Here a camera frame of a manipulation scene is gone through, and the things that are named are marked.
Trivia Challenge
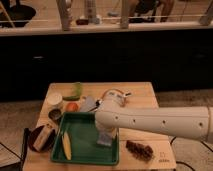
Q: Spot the white paper cup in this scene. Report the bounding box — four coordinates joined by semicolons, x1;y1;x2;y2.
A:
47;92;63;109

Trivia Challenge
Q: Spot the grey metal scraper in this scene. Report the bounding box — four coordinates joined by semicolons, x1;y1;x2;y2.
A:
79;96;96;112

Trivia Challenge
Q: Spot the yellow corn cob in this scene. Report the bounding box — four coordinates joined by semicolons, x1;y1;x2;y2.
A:
62;132;71;160

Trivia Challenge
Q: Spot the red tomato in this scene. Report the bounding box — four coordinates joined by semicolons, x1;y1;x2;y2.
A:
65;102;79;112

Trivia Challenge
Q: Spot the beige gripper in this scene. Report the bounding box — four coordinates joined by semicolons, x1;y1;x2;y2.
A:
98;127;117;138

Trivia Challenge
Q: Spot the black cable on floor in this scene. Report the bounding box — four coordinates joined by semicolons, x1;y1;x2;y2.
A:
170;134;213;171

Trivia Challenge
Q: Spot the dark brown round plate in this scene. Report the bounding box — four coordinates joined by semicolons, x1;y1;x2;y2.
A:
28;125;56;153

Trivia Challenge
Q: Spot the green plastic tray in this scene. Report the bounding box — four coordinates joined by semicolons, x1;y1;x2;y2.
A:
51;112;119;166

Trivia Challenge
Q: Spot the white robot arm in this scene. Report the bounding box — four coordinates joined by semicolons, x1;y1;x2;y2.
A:
95;91;213;144

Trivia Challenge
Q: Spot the black round stool base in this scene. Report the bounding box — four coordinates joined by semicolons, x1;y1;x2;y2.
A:
0;5;36;27

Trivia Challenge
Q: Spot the blue sponge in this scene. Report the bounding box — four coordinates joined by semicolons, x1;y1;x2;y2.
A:
97;133;112;147

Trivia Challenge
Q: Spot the white handled kitchen tool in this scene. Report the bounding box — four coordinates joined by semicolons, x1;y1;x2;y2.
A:
96;93;131;107

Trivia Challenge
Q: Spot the orange red bowl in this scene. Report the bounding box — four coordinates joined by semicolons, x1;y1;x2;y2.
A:
101;89;126;107

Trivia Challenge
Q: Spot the small metal cup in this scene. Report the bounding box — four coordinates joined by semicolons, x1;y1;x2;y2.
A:
48;109;62;121

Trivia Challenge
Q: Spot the sandwich slice on plate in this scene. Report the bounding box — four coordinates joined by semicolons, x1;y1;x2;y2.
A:
33;124;54;151

